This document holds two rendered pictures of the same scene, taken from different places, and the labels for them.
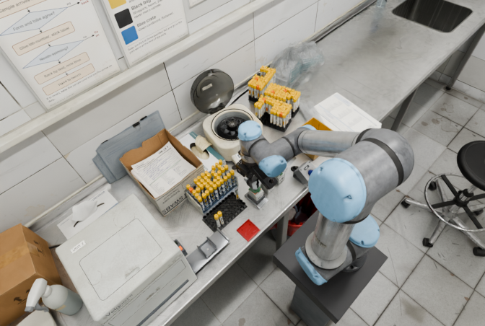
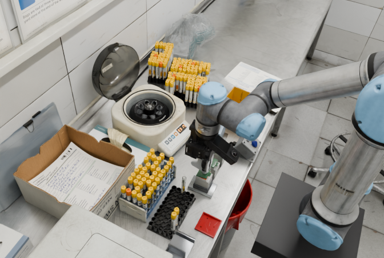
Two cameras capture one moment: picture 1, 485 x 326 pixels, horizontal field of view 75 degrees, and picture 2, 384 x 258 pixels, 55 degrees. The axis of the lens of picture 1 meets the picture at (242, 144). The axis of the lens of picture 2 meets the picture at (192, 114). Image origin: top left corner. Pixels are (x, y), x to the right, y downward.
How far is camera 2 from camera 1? 0.40 m
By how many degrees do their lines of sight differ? 20
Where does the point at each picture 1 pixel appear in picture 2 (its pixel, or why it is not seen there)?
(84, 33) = not seen: outside the picture
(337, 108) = (248, 77)
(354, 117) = not seen: hidden behind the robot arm
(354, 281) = (346, 244)
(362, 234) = not seen: hidden behind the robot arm
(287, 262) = (274, 245)
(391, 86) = (288, 49)
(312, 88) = (213, 61)
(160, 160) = (67, 167)
